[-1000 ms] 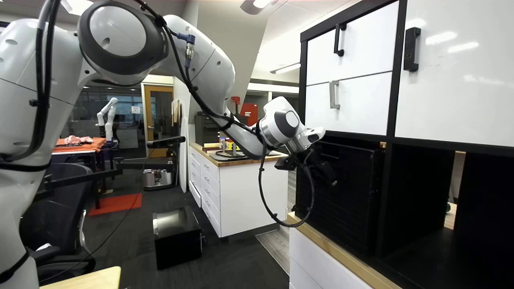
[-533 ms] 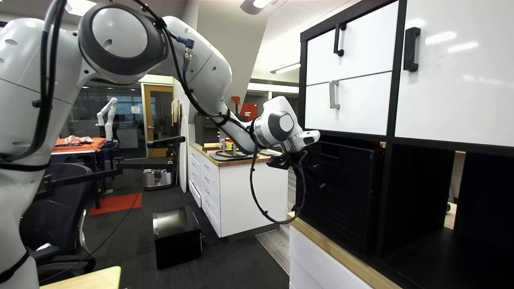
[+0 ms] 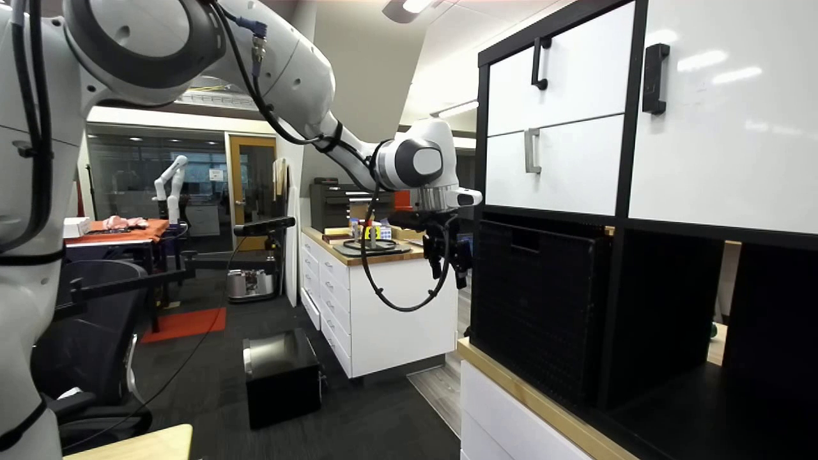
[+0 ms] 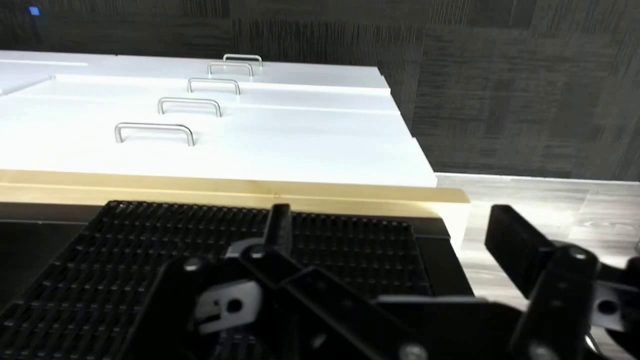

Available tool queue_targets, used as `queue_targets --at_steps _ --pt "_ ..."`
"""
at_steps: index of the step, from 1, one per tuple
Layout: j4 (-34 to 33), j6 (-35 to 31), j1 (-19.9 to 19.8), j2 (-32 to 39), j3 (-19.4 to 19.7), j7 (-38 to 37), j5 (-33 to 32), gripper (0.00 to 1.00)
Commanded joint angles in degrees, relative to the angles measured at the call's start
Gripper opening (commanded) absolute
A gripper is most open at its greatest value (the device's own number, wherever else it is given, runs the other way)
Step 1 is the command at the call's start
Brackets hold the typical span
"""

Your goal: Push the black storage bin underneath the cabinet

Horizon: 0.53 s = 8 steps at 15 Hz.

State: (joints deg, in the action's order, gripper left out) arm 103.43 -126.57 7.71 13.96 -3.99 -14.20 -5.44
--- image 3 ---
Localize orange floor mat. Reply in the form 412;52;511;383
140;307;228;345

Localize light wooden table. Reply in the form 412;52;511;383
63;424;194;460

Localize black door handle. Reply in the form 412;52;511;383
642;43;671;116

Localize black box with silver top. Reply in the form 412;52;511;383
242;328;324;431

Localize black storage bin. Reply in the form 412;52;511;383
471;220;612;411

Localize ceiling light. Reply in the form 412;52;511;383
382;0;436;25
430;100;479;119

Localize black drawer handle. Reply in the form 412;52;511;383
530;36;553;91

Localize white counter drawer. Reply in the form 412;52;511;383
460;412;515;460
460;362;595;460

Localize grey drawer handle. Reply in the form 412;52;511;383
524;128;543;175

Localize white drawer unit wooden top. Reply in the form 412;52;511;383
298;225;459;380

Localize white drawer with grey handle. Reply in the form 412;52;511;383
485;114;626;217

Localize colourful small boxes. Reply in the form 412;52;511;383
349;217;392;242

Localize black office chair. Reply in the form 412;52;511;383
31;258;155;450

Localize wooden door with glass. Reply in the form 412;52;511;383
228;134;279;252

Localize black tool chest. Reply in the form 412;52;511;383
309;178;394;233

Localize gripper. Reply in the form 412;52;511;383
421;221;474;290

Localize white drawer with black handle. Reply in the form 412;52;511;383
487;1;637;137

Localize white cabinet door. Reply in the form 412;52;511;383
629;0;818;235

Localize black cabinet with white fronts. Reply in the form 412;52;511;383
470;0;818;460

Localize black round tray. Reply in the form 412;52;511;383
343;238;411;259

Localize table with orange cloth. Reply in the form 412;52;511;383
64;218;190;333

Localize camera on mount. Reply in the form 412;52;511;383
233;216;297;296

